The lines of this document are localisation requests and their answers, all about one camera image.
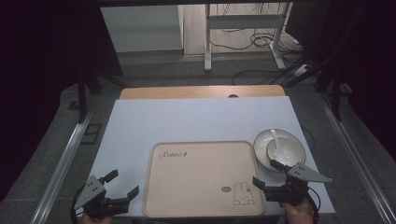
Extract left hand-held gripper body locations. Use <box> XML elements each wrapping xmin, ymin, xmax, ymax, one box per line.
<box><xmin>74</xmin><ymin>175</ymin><xmax>131</xmax><ymax>219</ymax></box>

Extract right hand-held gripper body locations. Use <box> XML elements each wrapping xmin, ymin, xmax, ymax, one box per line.
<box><xmin>264</xmin><ymin>162</ymin><xmax>332</xmax><ymax>206</ymax></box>

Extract person's right hand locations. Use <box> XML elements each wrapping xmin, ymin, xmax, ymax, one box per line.
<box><xmin>278</xmin><ymin>199</ymin><xmax>314</xmax><ymax>224</ymax></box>

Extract person's left hand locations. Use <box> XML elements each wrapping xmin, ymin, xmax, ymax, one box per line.
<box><xmin>80</xmin><ymin>214</ymin><xmax>113</xmax><ymax>224</ymax></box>

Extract white ceramic bowl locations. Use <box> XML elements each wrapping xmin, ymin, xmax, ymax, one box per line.
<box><xmin>266</xmin><ymin>136</ymin><xmax>304</xmax><ymax>168</ymax></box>

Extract white ceramic spoon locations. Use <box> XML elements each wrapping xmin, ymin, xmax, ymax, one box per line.
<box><xmin>269</xmin><ymin>129</ymin><xmax>283</xmax><ymax>152</ymax></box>

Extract black floor socket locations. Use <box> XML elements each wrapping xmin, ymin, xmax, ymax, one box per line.
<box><xmin>80</xmin><ymin>122</ymin><xmax>103</xmax><ymax>146</ymax></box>

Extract beige tray with rabbit print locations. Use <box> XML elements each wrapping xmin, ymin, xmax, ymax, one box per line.
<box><xmin>142</xmin><ymin>140</ymin><xmax>266</xmax><ymax>218</ymax></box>

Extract black metal stand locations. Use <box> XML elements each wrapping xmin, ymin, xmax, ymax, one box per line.
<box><xmin>284</xmin><ymin>55</ymin><xmax>344</xmax><ymax>121</ymax></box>
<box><xmin>77</xmin><ymin>69</ymin><xmax>132</xmax><ymax>123</ymax></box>

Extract white table cover board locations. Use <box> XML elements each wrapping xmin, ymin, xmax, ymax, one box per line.
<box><xmin>89</xmin><ymin>95</ymin><xmax>336</xmax><ymax>217</ymax></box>

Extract white power strip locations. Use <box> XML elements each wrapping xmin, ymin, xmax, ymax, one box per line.
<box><xmin>293</xmin><ymin>63</ymin><xmax>311</xmax><ymax>77</ymax></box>

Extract dark curtain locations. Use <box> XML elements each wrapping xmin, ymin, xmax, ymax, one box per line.
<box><xmin>0</xmin><ymin>0</ymin><xmax>123</xmax><ymax>203</ymax></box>
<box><xmin>285</xmin><ymin>0</ymin><xmax>396</xmax><ymax>153</ymax></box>

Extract white panel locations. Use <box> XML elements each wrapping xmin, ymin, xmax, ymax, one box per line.
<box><xmin>100</xmin><ymin>4</ymin><xmax>185</xmax><ymax>54</ymax></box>

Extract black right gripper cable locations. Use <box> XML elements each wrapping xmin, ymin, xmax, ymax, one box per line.
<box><xmin>305</xmin><ymin>186</ymin><xmax>322</xmax><ymax>224</ymax></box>

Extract aluminium frame rail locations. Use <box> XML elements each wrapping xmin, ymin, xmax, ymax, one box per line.
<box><xmin>319</xmin><ymin>92</ymin><xmax>396</xmax><ymax>224</ymax></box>
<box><xmin>30</xmin><ymin>101</ymin><xmax>97</xmax><ymax>224</ymax></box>

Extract black cables on floor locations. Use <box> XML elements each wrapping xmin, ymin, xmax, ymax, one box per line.
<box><xmin>208</xmin><ymin>3</ymin><xmax>312</xmax><ymax>87</ymax></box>

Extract white metal desk frame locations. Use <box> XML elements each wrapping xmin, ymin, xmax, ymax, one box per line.
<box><xmin>203</xmin><ymin>2</ymin><xmax>294</xmax><ymax>73</ymax></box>

